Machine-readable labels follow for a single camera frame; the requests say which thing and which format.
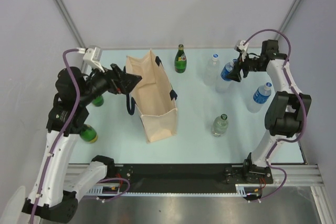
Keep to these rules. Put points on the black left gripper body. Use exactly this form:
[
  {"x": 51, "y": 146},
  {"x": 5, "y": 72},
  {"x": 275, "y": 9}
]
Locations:
[{"x": 102, "y": 82}]

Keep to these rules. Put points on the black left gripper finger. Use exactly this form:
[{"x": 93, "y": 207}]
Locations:
[
  {"x": 116, "y": 71},
  {"x": 126, "y": 82}
]

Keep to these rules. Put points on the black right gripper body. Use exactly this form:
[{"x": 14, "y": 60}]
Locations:
[{"x": 252, "y": 64}]

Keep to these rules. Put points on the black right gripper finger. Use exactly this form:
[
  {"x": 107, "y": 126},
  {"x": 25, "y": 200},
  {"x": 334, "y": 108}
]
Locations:
[
  {"x": 235, "y": 65},
  {"x": 234, "y": 74}
]

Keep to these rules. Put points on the blue label water bottle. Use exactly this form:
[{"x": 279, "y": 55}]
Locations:
[{"x": 222, "y": 83}]

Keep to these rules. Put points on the clear unlabelled plastic water bottle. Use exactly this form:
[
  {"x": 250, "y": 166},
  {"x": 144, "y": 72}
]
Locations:
[{"x": 211, "y": 70}]

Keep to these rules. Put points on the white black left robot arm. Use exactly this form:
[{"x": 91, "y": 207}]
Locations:
[{"x": 50, "y": 198}]

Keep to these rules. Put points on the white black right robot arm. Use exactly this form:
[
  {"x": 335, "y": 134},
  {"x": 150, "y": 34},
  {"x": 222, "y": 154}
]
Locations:
[{"x": 287, "y": 113}]

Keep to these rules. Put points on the beige canvas tote bag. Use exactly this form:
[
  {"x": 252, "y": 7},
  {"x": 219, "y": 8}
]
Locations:
[{"x": 153, "y": 97}]

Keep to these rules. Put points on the green bottle far left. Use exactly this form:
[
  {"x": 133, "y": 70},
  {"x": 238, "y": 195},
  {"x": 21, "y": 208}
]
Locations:
[{"x": 98, "y": 101}]

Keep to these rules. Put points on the blue label bottle right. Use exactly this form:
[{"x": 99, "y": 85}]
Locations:
[{"x": 260, "y": 97}]

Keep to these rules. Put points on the clear glass bottle green cap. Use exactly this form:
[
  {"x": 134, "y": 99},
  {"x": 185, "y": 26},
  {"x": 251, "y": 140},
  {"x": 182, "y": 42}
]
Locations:
[{"x": 220, "y": 125}]

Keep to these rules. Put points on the green bottle front left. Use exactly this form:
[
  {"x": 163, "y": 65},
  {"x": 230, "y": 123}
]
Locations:
[{"x": 88, "y": 134}]

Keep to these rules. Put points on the green Perrier bottle back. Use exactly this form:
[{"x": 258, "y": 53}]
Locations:
[{"x": 180, "y": 61}]

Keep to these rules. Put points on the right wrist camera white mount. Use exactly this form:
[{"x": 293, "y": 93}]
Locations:
[{"x": 242, "y": 47}]

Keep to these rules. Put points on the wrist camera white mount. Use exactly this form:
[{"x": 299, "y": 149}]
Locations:
[
  {"x": 91, "y": 56},
  {"x": 242, "y": 47}
]

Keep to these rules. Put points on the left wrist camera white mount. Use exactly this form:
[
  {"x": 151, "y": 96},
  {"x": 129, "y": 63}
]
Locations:
[{"x": 91, "y": 56}]

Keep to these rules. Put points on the aluminium corner post right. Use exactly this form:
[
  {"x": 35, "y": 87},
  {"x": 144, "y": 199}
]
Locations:
[{"x": 296, "y": 1}]

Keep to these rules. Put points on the aluminium corner post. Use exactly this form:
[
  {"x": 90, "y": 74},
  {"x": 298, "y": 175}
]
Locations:
[
  {"x": 69, "y": 22},
  {"x": 296, "y": 1}
]

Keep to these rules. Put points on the aluminium corner post left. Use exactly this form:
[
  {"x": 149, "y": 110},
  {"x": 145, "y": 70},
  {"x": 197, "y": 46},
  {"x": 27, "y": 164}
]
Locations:
[{"x": 69, "y": 22}]

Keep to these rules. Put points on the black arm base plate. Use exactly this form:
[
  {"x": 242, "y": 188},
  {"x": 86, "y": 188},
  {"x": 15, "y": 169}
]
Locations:
[{"x": 188, "y": 178}]

